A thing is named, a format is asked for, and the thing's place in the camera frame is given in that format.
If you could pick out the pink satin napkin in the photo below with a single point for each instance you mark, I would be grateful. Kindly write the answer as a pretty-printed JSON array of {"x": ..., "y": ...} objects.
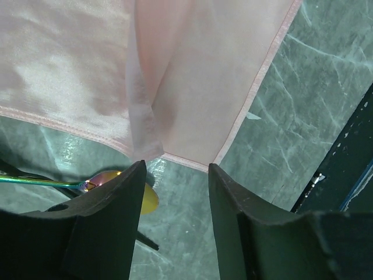
[{"x": 170, "y": 79}]

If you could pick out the black utensil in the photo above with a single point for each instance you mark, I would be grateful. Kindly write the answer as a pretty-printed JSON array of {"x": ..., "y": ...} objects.
[{"x": 11, "y": 174}]

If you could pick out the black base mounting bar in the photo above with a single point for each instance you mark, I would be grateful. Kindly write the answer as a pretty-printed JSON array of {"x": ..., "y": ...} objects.
[{"x": 344, "y": 166}]

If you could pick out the iridescent metal spoon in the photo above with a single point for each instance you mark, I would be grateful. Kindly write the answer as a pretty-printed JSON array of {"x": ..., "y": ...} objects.
[{"x": 150, "y": 199}]

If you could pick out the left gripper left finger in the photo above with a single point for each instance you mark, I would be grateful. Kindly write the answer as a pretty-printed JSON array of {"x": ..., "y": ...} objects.
[{"x": 89, "y": 237}]

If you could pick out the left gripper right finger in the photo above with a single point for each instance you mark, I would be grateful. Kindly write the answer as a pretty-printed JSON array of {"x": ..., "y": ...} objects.
[{"x": 258, "y": 240}]

